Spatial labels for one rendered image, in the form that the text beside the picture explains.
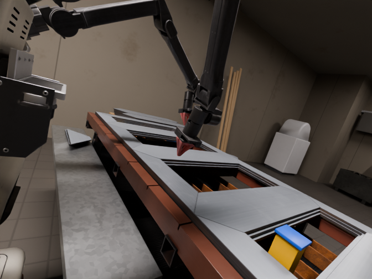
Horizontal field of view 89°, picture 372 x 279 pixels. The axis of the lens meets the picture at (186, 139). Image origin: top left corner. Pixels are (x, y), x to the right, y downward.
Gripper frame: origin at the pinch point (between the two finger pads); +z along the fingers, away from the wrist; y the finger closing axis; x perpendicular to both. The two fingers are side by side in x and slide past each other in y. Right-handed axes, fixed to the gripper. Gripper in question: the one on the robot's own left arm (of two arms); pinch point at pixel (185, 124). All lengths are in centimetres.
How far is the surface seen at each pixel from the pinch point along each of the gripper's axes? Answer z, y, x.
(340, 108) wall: -133, 72, -601
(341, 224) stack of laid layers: 33, -74, -27
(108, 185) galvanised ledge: 32, -12, 45
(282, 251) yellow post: 30, -74, 25
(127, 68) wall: -90, 224, -35
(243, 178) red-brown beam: 27.2, -27.3, -27.3
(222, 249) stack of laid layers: 30, -68, 37
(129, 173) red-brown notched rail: 24, -26, 42
